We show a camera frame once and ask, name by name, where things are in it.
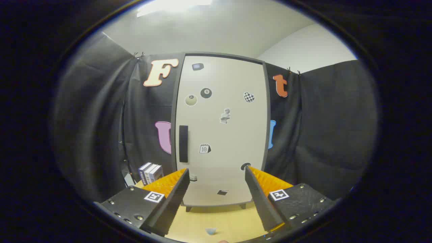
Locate white spine book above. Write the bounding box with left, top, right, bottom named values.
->
left=144, top=164, right=158, bottom=184

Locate black backdrop cloth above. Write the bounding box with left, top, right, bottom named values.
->
left=51, top=32, right=378, bottom=203

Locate white cabinet door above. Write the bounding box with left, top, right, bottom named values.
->
left=175, top=55, right=267, bottom=206

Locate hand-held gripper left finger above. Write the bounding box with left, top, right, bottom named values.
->
left=94, top=168, right=190, bottom=237

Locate blue spine book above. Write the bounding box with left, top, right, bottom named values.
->
left=138, top=162, right=152, bottom=185

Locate black stand pole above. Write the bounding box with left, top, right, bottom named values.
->
left=118, top=98, right=135, bottom=187

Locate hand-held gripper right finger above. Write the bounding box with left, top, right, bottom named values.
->
left=245, top=166, right=338, bottom=233

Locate grey cabinet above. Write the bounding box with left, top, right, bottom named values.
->
left=170, top=52, right=272, bottom=212

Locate black door handle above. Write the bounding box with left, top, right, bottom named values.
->
left=179, top=125, right=189, bottom=163

